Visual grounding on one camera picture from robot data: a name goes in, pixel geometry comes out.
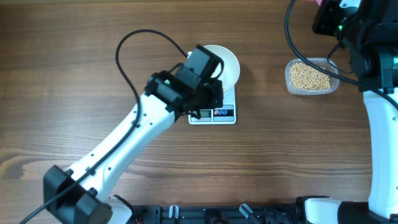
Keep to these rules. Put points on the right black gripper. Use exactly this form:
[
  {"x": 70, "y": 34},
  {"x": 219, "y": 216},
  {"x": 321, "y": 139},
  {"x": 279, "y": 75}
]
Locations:
[{"x": 321, "y": 25}]

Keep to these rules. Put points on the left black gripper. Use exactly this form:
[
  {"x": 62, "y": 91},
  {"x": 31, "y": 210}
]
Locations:
[{"x": 216, "y": 88}]

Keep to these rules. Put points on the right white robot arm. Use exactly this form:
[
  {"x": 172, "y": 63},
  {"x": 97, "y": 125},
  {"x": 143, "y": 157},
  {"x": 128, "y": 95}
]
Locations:
[{"x": 368, "y": 31}]

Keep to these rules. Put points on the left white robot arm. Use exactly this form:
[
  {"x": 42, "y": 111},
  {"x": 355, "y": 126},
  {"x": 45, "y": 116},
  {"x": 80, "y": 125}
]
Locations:
[{"x": 81, "y": 194}]

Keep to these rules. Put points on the white bowl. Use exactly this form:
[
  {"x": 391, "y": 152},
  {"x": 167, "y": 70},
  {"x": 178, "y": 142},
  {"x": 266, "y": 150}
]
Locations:
[{"x": 231, "y": 69}]

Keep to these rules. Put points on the white digital kitchen scale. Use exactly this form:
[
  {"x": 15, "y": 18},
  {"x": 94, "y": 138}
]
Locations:
[{"x": 225, "y": 115}]

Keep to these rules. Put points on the clear container of soybeans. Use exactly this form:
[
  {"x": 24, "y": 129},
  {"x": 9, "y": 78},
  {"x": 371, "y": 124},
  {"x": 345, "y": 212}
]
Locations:
[{"x": 302, "y": 79}]

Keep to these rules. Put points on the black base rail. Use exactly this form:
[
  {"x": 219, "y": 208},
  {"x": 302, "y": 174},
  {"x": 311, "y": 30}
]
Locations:
[{"x": 174, "y": 214}]

